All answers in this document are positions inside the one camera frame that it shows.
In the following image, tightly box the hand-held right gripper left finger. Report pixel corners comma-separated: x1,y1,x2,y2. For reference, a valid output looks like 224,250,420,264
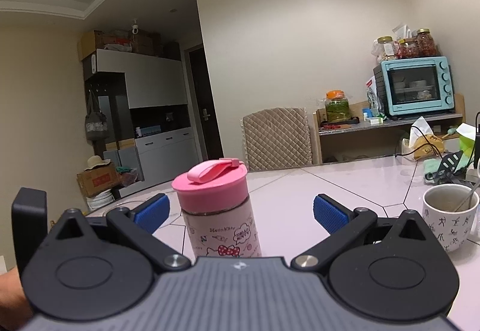
47,193,192,273

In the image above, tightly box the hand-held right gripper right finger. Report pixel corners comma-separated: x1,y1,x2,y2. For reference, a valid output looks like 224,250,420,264
289,194,437,273

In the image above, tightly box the pink bottle cap with strap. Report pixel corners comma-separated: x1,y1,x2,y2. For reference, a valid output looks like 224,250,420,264
172,158,249,212

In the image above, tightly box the cartoon print bottle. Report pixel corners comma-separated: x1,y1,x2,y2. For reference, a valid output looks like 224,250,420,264
182,196,263,260

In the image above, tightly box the person's left forearm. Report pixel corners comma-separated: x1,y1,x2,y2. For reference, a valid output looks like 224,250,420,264
0,267,31,331

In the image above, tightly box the stack of white plates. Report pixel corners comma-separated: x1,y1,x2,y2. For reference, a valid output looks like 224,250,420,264
85,188,115,211

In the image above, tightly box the red label cardboard box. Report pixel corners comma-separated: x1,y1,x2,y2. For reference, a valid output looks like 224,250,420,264
77,162,122,198

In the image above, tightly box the straw hat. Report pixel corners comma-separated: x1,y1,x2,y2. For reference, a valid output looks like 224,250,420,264
83,155,113,171

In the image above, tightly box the wooden shelf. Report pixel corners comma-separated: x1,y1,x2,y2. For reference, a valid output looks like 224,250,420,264
313,94,466,164

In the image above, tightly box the chair with quilted cover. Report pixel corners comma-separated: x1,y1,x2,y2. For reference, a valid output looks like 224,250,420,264
242,107,314,171

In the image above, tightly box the grey hanging bag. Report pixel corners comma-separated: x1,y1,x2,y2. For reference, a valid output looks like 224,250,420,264
84,89,109,142

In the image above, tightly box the orange lid pickle jar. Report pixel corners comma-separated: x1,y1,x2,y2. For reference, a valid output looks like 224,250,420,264
324,90,350,122

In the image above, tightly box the green cloth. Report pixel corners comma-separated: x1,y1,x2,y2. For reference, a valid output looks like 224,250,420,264
424,158,451,182

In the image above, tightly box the white patterned mug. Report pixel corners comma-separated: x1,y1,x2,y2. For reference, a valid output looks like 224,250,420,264
422,184,480,253

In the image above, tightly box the yellow bag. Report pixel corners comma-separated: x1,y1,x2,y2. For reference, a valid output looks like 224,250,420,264
412,134,445,161

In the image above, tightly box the dark door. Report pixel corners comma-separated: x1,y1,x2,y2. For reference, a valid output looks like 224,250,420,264
187,46,225,161

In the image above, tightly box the white tissue pack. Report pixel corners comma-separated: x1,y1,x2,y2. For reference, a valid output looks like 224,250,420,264
402,117,436,155

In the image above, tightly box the red white package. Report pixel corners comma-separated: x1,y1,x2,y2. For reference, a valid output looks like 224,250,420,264
365,75,389,117

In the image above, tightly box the black phone stand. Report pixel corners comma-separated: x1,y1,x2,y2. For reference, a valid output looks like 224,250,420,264
437,151,466,182

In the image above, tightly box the grey cabinet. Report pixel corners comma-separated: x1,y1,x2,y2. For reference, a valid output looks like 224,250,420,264
83,49,201,197

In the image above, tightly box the metal spoon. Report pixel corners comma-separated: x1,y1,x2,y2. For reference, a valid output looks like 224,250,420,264
452,181,480,212

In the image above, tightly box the teal toaster oven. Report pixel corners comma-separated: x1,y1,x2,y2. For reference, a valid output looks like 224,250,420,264
373,56,455,119

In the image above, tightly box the clear plastic bag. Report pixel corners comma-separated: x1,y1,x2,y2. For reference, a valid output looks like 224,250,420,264
371,39,385,63

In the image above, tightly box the glass jar with pale contents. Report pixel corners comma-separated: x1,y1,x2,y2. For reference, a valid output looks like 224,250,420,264
377,36,399,62

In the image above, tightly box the small jar of red chilies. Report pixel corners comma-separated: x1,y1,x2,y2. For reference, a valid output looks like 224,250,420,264
397,38,419,59

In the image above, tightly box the tall jar of red chilies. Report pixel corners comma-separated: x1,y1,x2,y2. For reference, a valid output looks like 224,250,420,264
415,29,437,57

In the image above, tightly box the white plastic bag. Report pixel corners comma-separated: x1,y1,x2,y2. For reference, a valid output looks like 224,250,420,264
392,23,413,41

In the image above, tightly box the black cable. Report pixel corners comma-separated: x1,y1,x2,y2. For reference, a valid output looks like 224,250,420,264
394,124,445,160

